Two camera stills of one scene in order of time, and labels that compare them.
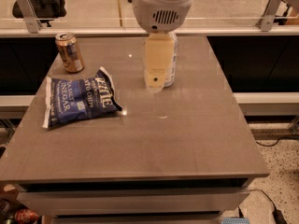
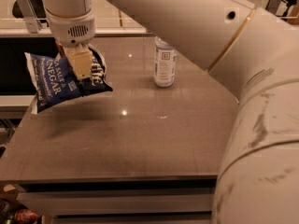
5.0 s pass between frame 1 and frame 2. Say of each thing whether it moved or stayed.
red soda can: stayed
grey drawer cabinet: stayed
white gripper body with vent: moved
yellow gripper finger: moved
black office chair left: stayed
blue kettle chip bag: moved
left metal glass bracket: stayed
